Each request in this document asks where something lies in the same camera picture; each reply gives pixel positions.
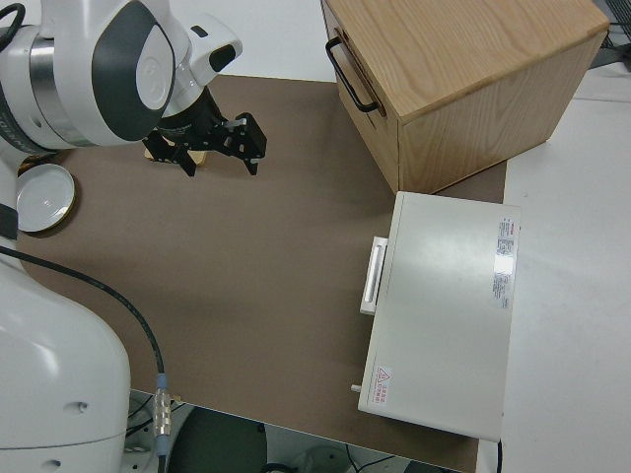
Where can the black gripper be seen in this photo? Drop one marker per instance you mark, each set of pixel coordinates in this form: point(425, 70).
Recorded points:
point(222, 138)

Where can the gray round plate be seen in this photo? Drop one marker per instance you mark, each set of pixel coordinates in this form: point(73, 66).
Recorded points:
point(42, 197)

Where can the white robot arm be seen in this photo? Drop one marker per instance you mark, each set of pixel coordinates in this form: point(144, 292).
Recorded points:
point(59, 345)

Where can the wooden mug rack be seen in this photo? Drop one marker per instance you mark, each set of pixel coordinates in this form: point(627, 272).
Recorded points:
point(202, 156)

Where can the brown table mat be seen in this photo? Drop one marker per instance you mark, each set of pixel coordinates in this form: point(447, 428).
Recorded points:
point(246, 271)

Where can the round wicker basket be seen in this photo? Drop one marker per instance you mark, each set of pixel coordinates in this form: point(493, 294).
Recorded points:
point(37, 160)

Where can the light wooden drawer cabinet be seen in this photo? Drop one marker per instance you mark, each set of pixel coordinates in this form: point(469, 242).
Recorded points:
point(468, 59)

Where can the white toaster oven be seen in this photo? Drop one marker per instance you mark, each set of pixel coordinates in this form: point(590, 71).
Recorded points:
point(443, 320)

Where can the red warning sticker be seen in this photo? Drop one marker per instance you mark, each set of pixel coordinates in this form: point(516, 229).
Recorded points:
point(383, 384)

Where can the white printed label sticker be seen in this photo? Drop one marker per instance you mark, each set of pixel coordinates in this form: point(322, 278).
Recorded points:
point(505, 266)

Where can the dark background equipment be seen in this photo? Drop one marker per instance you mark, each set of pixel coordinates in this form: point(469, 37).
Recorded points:
point(616, 47)

